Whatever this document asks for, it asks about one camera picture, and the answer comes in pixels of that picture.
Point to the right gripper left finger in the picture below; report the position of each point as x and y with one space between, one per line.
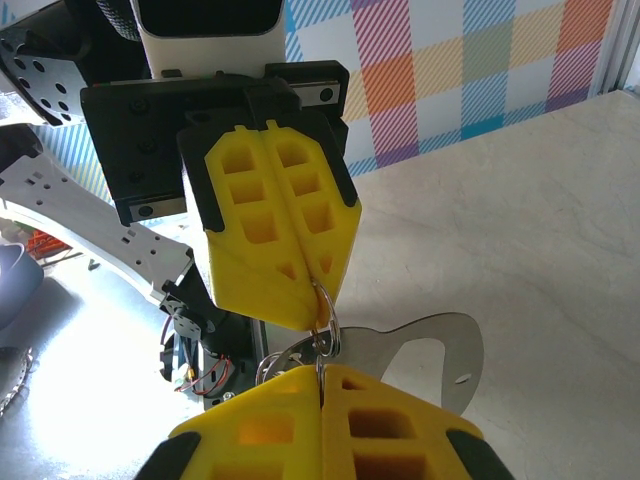
280 400

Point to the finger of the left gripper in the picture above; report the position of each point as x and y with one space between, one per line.
325 235
250 270

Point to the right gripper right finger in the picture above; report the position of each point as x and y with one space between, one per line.
340 450

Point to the silver keyring plate with rings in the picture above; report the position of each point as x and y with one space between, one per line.
440 340

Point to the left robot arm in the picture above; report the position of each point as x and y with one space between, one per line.
75 210

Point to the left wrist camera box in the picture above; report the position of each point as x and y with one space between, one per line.
210 50

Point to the aluminium corner post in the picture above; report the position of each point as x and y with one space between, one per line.
617 45

